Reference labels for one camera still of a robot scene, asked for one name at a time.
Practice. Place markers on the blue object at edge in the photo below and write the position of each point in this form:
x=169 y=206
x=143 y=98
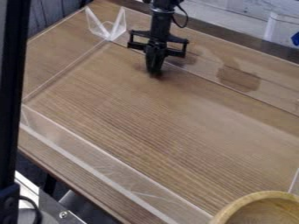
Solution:
x=295 y=39

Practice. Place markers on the brown wooden bowl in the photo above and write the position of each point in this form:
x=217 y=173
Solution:
x=269 y=207

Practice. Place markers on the white container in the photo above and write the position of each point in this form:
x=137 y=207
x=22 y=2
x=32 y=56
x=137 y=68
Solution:
x=281 y=28

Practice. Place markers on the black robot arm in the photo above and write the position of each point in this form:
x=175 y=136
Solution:
x=162 y=21

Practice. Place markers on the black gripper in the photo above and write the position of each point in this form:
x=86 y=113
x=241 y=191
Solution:
x=155 y=61

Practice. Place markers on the grey metal bracket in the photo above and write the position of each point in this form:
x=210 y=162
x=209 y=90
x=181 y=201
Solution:
x=54 y=212

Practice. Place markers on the black foreground pole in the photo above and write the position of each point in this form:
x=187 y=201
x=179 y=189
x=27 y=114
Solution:
x=14 y=34

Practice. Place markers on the clear acrylic tray wall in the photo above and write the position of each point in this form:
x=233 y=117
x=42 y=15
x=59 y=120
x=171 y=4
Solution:
x=162 y=150

